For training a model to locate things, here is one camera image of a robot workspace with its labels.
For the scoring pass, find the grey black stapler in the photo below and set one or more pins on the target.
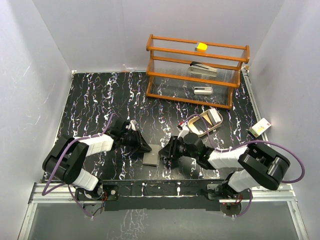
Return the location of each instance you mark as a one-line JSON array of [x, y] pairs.
[[202, 69]]

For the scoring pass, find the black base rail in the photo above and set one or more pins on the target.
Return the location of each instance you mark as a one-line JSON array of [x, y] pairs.
[[117, 195]]

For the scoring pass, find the orange wooden shelf rack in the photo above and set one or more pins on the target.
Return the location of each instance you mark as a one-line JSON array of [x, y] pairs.
[[169, 78]]

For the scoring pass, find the black credit card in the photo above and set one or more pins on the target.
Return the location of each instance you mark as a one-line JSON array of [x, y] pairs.
[[202, 125]]

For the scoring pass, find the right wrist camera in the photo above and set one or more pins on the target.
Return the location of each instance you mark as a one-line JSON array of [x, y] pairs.
[[183, 129]]

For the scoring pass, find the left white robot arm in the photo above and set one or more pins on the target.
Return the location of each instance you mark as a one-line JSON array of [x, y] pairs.
[[66, 158]]

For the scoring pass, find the yellow white block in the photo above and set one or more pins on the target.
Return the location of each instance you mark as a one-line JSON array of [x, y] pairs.
[[201, 47]]

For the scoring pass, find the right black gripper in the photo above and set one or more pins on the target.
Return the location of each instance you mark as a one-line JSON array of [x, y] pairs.
[[170, 150]]

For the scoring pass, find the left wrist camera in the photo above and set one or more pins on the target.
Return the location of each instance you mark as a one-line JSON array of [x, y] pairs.
[[133, 125]]

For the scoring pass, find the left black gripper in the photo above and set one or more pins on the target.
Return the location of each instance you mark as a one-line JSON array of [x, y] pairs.
[[140, 146]]

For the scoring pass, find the grey card holder wallet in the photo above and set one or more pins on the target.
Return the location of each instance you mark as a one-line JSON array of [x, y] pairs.
[[152, 158]]

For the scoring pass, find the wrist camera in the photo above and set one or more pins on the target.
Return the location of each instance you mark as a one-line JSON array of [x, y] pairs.
[[183, 129], [133, 125]]

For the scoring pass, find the oval wooden tray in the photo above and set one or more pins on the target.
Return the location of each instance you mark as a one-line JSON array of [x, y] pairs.
[[202, 115]]

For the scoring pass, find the white card box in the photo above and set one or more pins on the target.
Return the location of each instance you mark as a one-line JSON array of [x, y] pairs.
[[260, 127]]

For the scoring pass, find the stack of cards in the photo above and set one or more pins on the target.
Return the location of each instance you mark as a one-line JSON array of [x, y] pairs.
[[214, 116]]

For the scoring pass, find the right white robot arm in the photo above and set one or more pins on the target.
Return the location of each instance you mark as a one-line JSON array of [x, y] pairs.
[[256, 163]]

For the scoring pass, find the small white stapler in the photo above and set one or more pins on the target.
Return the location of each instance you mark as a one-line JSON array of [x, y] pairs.
[[200, 90]]

